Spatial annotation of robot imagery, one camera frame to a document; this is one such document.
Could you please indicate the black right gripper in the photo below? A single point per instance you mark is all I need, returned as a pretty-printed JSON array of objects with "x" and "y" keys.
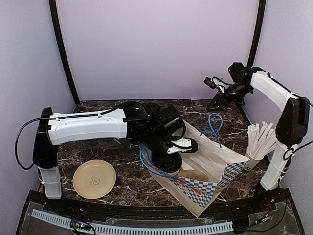
[{"x": 219, "y": 102}]

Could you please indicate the brown cardboard cup carrier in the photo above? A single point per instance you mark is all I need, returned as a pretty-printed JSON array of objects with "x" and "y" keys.
[{"x": 193, "y": 174}]

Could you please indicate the blue checkered paper bag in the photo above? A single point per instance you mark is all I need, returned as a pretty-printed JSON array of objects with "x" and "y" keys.
[{"x": 218, "y": 162}]

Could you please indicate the black plastic cup lid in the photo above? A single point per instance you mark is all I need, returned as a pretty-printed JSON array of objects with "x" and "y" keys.
[{"x": 153, "y": 107}]

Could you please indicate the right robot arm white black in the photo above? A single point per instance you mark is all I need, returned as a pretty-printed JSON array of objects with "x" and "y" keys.
[{"x": 292, "y": 113}]

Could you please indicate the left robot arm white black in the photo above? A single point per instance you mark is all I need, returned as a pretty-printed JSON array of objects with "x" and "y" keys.
[{"x": 147, "y": 124}]

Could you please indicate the paper wrapped straws bundle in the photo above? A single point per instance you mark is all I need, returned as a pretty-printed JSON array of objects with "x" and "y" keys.
[{"x": 261, "y": 140}]

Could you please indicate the white cup holding straws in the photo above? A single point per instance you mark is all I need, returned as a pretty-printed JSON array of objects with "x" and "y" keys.
[{"x": 252, "y": 162}]

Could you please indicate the cream yellow plate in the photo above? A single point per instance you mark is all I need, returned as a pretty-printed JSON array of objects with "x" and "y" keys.
[{"x": 94, "y": 179}]

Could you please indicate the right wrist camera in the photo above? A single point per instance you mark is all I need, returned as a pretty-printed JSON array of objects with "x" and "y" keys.
[{"x": 216, "y": 83}]

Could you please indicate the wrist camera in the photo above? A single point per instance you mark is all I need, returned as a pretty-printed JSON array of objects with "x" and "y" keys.
[
  {"x": 216, "y": 83},
  {"x": 185, "y": 145}
]

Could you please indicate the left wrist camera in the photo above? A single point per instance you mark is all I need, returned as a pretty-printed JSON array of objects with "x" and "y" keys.
[{"x": 185, "y": 145}]

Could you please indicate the right black frame post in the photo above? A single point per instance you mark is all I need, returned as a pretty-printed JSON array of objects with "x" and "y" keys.
[{"x": 257, "y": 32}]

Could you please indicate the black frame post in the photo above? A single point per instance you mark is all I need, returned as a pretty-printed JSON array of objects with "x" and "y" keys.
[
  {"x": 257, "y": 32},
  {"x": 62, "y": 50}
]

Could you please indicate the white perforated cable duct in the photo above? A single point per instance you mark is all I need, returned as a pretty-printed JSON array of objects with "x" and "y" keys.
[{"x": 133, "y": 227}]

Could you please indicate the black front table rail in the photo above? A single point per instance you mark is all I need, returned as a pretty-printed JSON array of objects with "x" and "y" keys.
[{"x": 84, "y": 209}]

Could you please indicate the left black frame post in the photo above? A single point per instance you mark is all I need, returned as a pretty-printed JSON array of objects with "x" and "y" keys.
[{"x": 62, "y": 50}]

